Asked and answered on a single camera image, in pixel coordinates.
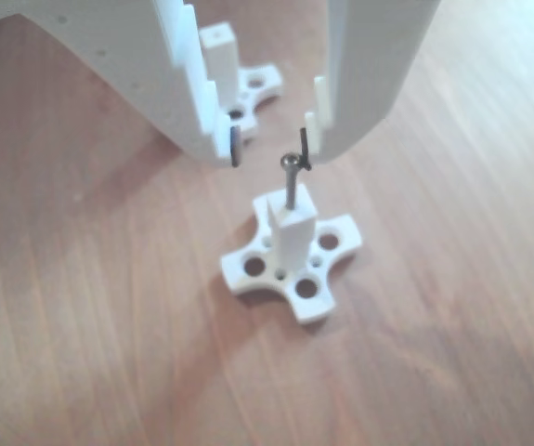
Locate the small metal screw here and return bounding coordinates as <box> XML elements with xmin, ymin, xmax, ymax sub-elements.
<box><xmin>279</xmin><ymin>153</ymin><xmax>302</xmax><ymax>211</ymax></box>

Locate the white cross-base post stand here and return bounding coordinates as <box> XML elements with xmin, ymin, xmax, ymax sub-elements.
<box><xmin>219</xmin><ymin>182</ymin><xmax>364</xmax><ymax>324</ymax></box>
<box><xmin>198</xmin><ymin>22</ymin><xmax>284</xmax><ymax>146</ymax></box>

